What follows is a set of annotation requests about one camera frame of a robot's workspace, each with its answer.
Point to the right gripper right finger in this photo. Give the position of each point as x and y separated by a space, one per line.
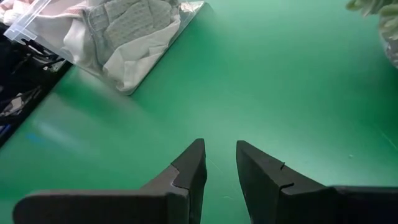
280 199

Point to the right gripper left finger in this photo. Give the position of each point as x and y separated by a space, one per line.
180 193

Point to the light grey waffle towel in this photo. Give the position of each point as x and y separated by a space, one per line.
133 25

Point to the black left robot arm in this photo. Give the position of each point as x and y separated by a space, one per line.
18 59

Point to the green table mat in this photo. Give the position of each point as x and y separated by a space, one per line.
248 93

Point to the clear plastic bin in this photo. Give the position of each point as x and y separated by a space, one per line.
189 18

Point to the green fuzzy chenille ball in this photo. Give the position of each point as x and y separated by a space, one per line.
388 21

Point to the black table frame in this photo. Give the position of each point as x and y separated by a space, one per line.
46 82

